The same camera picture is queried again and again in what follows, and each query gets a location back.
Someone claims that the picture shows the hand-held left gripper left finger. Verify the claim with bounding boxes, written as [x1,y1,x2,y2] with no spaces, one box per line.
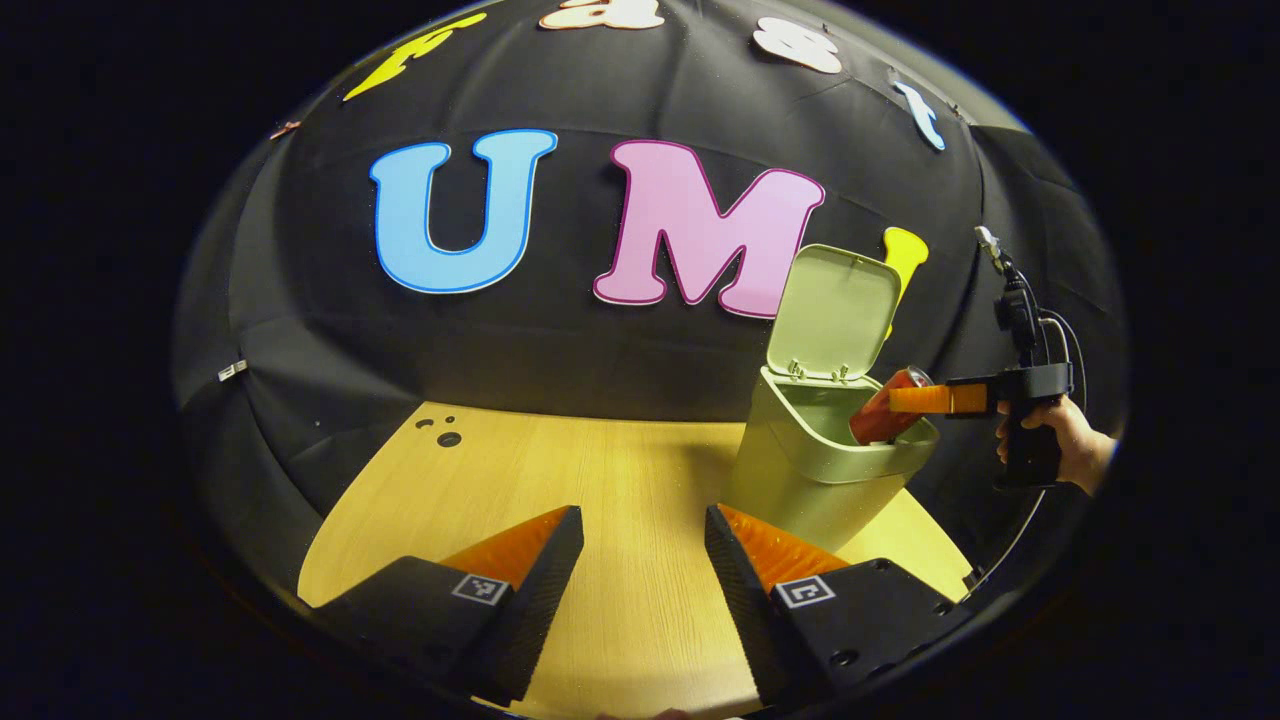
[310,505,586,706]

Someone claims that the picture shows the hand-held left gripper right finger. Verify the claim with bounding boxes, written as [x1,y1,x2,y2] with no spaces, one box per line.
[703,504,976,711]

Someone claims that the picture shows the red pop can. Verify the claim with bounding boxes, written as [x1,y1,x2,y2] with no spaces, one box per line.
[850,366,933,446]

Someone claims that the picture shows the green desktop garbage bin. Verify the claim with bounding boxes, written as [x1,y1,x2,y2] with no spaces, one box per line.
[722,243,941,553]

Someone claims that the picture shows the wooden desktop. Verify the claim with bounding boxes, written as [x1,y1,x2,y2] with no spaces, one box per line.
[297,400,973,720]

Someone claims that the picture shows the black backdrop cloth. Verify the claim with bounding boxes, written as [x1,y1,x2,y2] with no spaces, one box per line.
[170,0,1131,601]

